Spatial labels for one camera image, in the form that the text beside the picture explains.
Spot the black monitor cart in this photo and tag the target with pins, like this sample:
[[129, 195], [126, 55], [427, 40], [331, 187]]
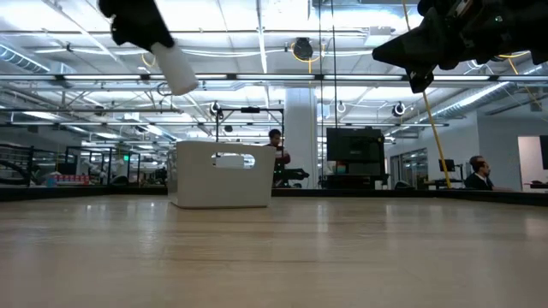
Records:
[[355, 181]]

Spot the white plastic basket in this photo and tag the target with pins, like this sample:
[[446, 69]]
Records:
[[201, 184]]

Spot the black shelving rack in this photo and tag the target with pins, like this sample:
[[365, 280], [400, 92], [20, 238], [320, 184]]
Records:
[[17, 164]]

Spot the black metal workstation frame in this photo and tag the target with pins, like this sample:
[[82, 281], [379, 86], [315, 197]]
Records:
[[103, 149]]

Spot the white plastic pill bottle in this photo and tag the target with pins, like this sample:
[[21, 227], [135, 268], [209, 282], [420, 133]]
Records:
[[177, 70]]

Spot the black overhead frame rig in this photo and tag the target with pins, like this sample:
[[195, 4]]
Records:
[[250, 110]]

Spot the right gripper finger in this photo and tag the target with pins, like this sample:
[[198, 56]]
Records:
[[421, 79], [415, 47]]

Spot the small black monitor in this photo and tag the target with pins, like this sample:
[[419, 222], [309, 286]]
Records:
[[447, 165]]

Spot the white building column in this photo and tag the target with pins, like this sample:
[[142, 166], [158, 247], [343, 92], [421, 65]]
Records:
[[301, 111]]

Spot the red boxes row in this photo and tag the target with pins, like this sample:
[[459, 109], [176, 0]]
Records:
[[70, 179]]

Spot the person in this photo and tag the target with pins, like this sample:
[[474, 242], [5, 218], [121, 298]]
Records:
[[277, 145], [478, 177]]

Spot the black table edge rail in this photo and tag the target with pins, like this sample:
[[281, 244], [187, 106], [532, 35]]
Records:
[[471, 196]]

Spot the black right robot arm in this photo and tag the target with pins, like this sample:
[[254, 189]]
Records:
[[526, 25]]

